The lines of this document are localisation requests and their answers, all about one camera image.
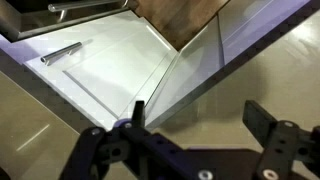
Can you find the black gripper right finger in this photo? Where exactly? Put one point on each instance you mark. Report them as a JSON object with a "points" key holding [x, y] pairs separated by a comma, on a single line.
{"points": [[283, 143]]}

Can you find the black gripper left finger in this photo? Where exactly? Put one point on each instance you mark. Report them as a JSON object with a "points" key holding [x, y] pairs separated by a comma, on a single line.
{"points": [[86, 150]]}

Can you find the white base cabinet door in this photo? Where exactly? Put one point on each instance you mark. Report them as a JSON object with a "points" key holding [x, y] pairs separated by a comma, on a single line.
{"points": [[196, 66], [110, 66]]}

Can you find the stainless undercounter appliance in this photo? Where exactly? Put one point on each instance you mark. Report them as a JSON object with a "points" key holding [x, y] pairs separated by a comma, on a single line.
{"points": [[10, 20]]}

